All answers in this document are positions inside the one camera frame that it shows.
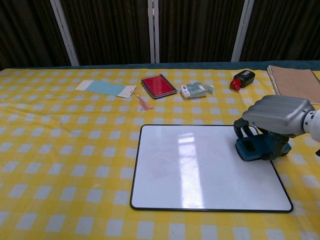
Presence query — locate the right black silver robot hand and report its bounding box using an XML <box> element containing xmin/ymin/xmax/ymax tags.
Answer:
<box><xmin>233</xmin><ymin>94</ymin><xmax>316</xmax><ymax>161</ymax></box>

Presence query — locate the blue board eraser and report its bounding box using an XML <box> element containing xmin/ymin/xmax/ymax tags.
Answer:
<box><xmin>234</xmin><ymin>134</ymin><xmax>292</xmax><ymax>162</ymax></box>

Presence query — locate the white drawing board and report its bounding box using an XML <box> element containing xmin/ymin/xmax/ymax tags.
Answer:
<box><xmin>129</xmin><ymin>124</ymin><xmax>294</xmax><ymax>214</ymax></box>

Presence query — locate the brown spiral notebook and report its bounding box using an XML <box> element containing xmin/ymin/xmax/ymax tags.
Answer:
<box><xmin>266</xmin><ymin>64</ymin><xmax>320</xmax><ymax>106</ymax></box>

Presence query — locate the black ink bottle red cap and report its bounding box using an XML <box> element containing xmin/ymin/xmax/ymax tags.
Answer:
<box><xmin>229</xmin><ymin>69</ymin><xmax>257</xmax><ymax>92</ymax></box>

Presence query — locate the dark curtain panel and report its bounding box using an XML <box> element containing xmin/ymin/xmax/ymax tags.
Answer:
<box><xmin>60</xmin><ymin>0</ymin><xmax>152</xmax><ymax>67</ymax></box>
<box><xmin>239</xmin><ymin>0</ymin><xmax>320</xmax><ymax>63</ymax></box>
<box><xmin>158</xmin><ymin>0</ymin><xmax>245</xmax><ymax>64</ymax></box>
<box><xmin>0</xmin><ymin>0</ymin><xmax>74</xmax><ymax>70</ymax></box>

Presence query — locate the teal table cover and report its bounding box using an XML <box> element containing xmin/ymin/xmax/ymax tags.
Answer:
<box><xmin>0</xmin><ymin>59</ymin><xmax>320</xmax><ymax>72</ymax></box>

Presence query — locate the red ink pad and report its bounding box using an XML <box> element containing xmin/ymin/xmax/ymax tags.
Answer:
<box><xmin>140</xmin><ymin>73</ymin><xmax>179</xmax><ymax>101</ymax></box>

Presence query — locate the blue white bookmark pink tassel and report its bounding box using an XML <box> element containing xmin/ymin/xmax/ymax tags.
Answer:
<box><xmin>74</xmin><ymin>79</ymin><xmax>154</xmax><ymax>112</ymax></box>

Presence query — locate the yellow white checked tablecloth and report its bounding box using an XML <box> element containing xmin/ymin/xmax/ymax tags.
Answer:
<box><xmin>0</xmin><ymin>66</ymin><xmax>320</xmax><ymax>240</ymax></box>

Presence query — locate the white partition post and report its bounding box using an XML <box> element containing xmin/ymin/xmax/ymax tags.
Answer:
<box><xmin>230</xmin><ymin>0</ymin><xmax>256</xmax><ymax>63</ymax></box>
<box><xmin>147</xmin><ymin>0</ymin><xmax>161</xmax><ymax>64</ymax></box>
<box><xmin>49</xmin><ymin>0</ymin><xmax>80</xmax><ymax>67</ymax></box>

